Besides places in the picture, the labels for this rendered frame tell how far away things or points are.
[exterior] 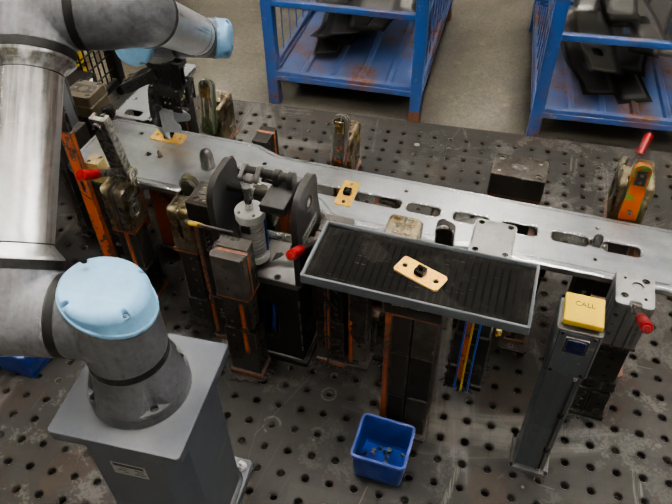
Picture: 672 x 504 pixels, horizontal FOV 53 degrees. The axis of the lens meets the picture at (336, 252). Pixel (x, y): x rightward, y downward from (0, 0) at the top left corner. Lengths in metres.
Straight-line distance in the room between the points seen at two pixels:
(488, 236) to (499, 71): 2.78
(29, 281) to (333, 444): 0.74
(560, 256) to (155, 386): 0.83
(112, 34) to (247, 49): 3.21
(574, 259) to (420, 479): 0.53
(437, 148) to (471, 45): 2.13
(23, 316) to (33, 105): 0.28
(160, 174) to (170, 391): 0.71
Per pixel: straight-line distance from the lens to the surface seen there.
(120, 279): 0.92
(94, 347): 0.93
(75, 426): 1.08
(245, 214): 1.31
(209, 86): 1.70
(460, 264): 1.13
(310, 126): 2.24
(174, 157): 1.66
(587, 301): 1.13
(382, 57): 3.72
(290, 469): 1.43
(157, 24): 1.03
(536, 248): 1.42
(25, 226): 0.98
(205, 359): 1.09
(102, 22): 0.99
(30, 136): 0.99
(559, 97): 3.53
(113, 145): 1.47
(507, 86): 3.87
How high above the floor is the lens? 1.97
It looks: 45 degrees down
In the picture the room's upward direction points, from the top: 1 degrees counter-clockwise
